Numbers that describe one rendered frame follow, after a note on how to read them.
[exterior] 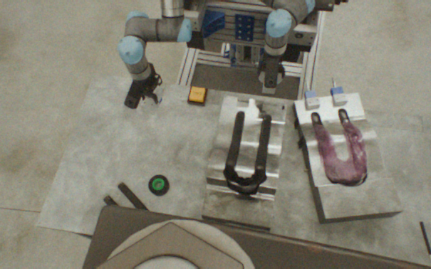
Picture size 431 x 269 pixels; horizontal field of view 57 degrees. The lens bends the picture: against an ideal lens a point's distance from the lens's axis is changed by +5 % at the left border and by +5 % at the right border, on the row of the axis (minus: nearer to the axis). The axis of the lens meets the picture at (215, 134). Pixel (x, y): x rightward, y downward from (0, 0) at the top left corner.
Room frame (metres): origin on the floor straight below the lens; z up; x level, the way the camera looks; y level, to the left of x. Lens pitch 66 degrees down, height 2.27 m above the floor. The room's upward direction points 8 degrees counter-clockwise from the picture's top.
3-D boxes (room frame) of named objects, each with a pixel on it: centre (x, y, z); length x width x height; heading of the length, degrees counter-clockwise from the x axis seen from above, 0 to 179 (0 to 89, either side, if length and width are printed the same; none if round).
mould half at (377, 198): (0.47, -0.47, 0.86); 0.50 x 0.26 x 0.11; 179
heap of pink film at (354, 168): (0.47, -0.47, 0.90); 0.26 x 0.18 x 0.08; 179
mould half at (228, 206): (0.50, -0.11, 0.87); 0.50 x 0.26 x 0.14; 162
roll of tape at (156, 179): (0.45, 0.25, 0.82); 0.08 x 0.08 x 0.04
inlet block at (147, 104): (0.78, 0.22, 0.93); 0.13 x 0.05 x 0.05; 143
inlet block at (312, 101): (0.74, -0.42, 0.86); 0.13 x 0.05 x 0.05; 179
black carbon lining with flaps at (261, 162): (0.51, -0.12, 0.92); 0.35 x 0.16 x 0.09; 162
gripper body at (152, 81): (0.77, 0.22, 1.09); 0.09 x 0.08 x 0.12; 143
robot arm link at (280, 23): (0.79, -0.25, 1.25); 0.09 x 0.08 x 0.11; 130
